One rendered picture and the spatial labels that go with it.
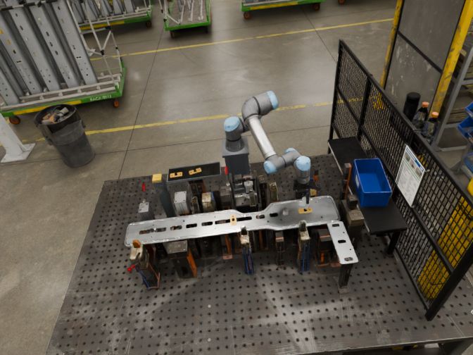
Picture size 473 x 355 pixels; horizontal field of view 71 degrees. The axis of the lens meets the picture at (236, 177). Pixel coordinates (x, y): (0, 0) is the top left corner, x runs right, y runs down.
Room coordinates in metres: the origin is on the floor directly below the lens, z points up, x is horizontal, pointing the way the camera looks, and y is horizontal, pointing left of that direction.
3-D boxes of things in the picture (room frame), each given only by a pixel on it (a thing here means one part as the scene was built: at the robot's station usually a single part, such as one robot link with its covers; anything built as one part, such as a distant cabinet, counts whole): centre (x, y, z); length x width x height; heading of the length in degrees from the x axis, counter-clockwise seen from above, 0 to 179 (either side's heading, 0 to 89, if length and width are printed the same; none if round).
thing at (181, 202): (1.53, 0.39, 0.90); 0.13 x 0.10 x 0.41; 179
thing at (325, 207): (1.35, 0.08, 1.00); 1.38 x 0.22 x 0.02; 89
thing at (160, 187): (1.71, 0.54, 0.92); 0.08 x 0.08 x 0.44; 89
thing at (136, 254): (1.19, 0.65, 0.88); 0.15 x 0.11 x 0.36; 179
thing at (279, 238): (1.18, -0.21, 0.84); 0.11 x 0.08 x 0.29; 179
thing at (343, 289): (0.96, -0.55, 0.84); 0.11 x 0.06 x 0.29; 179
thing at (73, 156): (3.64, 2.06, 0.36); 0.54 x 0.50 x 0.73; 177
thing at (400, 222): (1.53, -0.84, 1.02); 0.90 x 0.22 x 0.03; 179
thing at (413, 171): (1.23, -0.95, 1.30); 0.23 x 0.02 x 0.31; 179
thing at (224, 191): (1.56, 0.09, 0.89); 0.13 x 0.11 x 0.38; 179
